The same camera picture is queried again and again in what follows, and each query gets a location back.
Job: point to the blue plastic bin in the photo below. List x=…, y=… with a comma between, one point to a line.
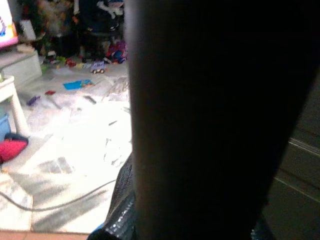
x=4, y=127

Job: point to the white television cabinet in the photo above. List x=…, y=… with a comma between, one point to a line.
x=22, y=65

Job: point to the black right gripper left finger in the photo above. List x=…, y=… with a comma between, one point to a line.
x=120, y=205

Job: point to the television screen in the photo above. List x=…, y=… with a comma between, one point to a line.
x=6, y=27

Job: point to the purple toy car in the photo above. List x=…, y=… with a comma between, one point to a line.
x=98, y=67

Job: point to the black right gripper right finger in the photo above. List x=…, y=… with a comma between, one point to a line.
x=260, y=232

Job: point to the purple toy piece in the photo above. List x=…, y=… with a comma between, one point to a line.
x=33, y=100

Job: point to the red pink bag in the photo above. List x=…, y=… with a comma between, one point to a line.
x=12, y=147

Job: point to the small red toy piece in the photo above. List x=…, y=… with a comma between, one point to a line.
x=50, y=92

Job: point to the blue picture book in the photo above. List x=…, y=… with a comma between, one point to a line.
x=77, y=84

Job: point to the dark wooden door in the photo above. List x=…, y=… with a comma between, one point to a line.
x=300, y=175

